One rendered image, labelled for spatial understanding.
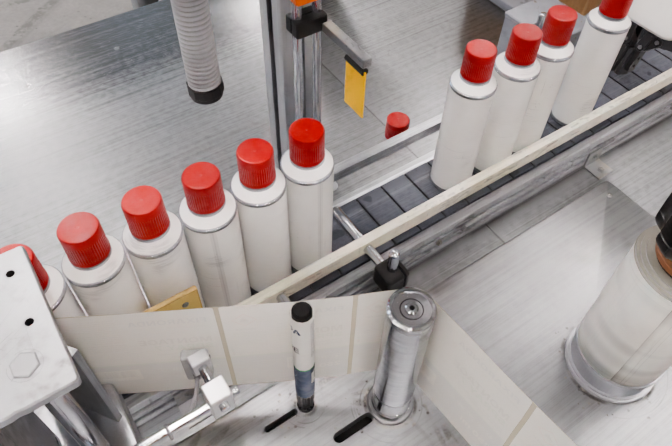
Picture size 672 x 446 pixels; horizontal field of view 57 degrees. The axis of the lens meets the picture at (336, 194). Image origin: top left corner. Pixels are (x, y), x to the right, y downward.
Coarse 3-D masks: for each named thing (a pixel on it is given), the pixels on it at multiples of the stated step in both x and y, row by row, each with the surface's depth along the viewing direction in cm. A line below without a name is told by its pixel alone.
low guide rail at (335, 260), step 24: (624, 96) 85; (576, 120) 82; (600, 120) 84; (552, 144) 80; (504, 168) 76; (456, 192) 74; (408, 216) 71; (360, 240) 69; (384, 240) 71; (312, 264) 67; (336, 264) 68; (288, 288) 65
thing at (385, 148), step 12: (432, 120) 75; (408, 132) 73; (420, 132) 73; (432, 132) 75; (384, 144) 72; (396, 144) 72; (408, 144) 74; (360, 156) 71; (372, 156) 71; (384, 156) 72; (336, 168) 69; (348, 168) 70; (360, 168) 71; (336, 180) 70
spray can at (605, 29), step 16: (608, 0) 73; (624, 0) 72; (592, 16) 75; (608, 16) 74; (624, 16) 74; (592, 32) 75; (608, 32) 74; (624, 32) 74; (576, 48) 79; (592, 48) 76; (608, 48) 76; (576, 64) 80; (592, 64) 78; (608, 64) 78; (576, 80) 81; (592, 80) 80; (560, 96) 84; (576, 96) 82; (592, 96) 82; (560, 112) 85; (576, 112) 84
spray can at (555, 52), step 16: (560, 16) 68; (576, 16) 68; (544, 32) 70; (560, 32) 68; (544, 48) 70; (560, 48) 70; (544, 64) 71; (560, 64) 71; (544, 80) 73; (560, 80) 73; (544, 96) 74; (528, 112) 77; (544, 112) 77; (528, 128) 79; (528, 144) 81
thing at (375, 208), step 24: (648, 72) 94; (600, 96) 91; (648, 96) 91; (552, 120) 87; (528, 168) 81; (384, 192) 78; (408, 192) 78; (432, 192) 78; (480, 192) 78; (360, 216) 75; (384, 216) 76; (432, 216) 76; (336, 240) 73; (360, 264) 71; (312, 288) 69
